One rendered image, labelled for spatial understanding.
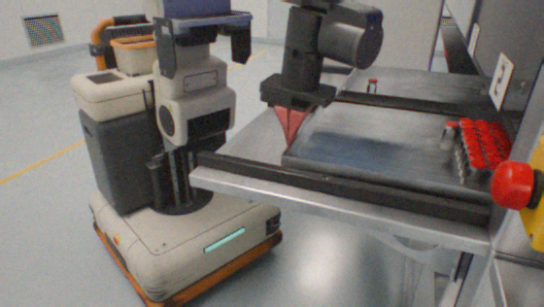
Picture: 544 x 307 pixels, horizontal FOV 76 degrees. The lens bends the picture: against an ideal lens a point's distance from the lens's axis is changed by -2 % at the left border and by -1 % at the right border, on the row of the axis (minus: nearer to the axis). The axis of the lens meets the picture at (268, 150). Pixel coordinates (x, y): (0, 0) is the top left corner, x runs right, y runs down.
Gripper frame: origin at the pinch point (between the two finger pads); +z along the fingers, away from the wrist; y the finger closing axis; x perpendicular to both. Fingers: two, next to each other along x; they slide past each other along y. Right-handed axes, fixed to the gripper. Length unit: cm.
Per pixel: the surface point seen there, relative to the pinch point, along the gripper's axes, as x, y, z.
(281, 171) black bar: -7.8, 1.5, 1.0
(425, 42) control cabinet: 90, 19, -3
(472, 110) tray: 28.2, 28.6, -2.5
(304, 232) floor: 83, -8, 94
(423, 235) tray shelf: -10.8, 21.1, 1.7
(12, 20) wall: 279, -486, 95
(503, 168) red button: -18.1, 22.9, -12.8
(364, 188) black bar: -7.8, 13.0, -0.3
